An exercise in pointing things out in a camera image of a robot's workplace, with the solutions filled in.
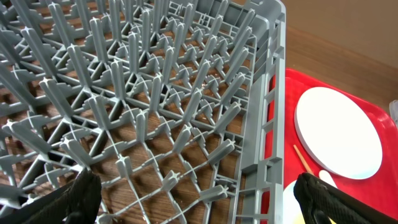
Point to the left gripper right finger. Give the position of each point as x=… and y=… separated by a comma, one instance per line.
x=321, y=202

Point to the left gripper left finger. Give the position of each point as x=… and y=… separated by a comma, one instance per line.
x=76, y=202

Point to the white plastic fork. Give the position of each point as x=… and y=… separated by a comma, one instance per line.
x=326, y=177

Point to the wooden chopstick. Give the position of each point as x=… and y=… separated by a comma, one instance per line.
x=303, y=160

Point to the pale blue round plate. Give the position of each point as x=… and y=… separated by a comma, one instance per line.
x=337, y=133

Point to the light blue bowl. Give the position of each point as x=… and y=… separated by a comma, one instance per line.
x=292, y=213

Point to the clear plastic waste bin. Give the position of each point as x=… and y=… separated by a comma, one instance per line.
x=393, y=111

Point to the grey plastic dishwasher rack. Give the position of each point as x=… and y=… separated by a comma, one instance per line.
x=177, y=107

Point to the red plastic serving tray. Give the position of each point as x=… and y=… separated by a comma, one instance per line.
x=378, y=191

